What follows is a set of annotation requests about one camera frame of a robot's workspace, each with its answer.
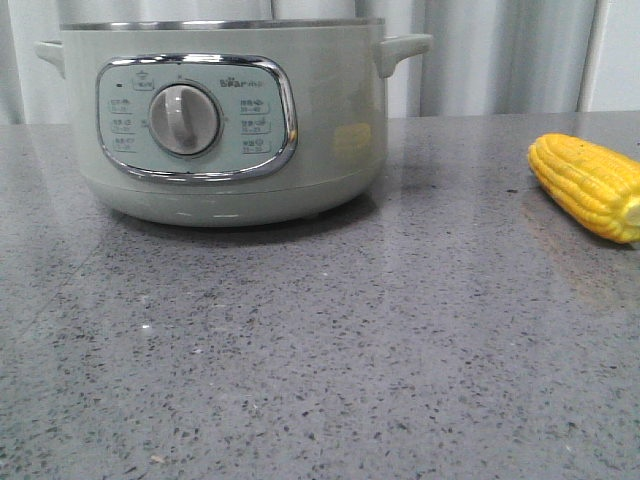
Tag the yellow corn cob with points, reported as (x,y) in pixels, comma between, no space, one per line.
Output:
(595,185)

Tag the pale green electric cooking pot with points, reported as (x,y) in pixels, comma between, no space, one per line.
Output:
(302,106)

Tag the grey pot control knob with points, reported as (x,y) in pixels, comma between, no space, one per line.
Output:
(184,120)

